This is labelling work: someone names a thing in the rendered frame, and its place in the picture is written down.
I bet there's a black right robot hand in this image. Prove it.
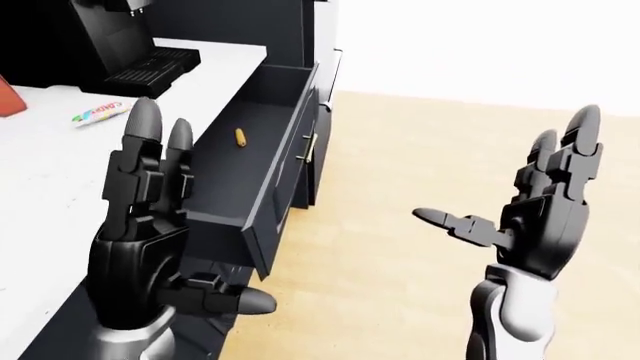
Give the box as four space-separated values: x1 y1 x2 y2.
411 104 603 282

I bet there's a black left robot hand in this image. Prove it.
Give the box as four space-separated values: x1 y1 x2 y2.
88 96 279 331

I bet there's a dark grey open drawer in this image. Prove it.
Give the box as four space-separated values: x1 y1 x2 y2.
183 62 321 282

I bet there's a dark grey base cabinet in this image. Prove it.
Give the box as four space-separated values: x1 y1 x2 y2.
17 48 344 360

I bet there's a white candy bar wrapper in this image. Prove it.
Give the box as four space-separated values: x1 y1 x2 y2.
71 99 133 129

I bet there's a red orange box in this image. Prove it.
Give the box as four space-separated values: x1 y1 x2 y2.
0 73 27 120

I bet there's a black coffee machine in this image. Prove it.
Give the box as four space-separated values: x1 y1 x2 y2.
0 0 202 100

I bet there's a dark tall cabinet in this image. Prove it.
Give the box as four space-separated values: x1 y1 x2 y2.
144 0 341 69

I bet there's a brass drawer handle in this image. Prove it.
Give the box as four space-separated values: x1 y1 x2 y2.
295 132 320 164

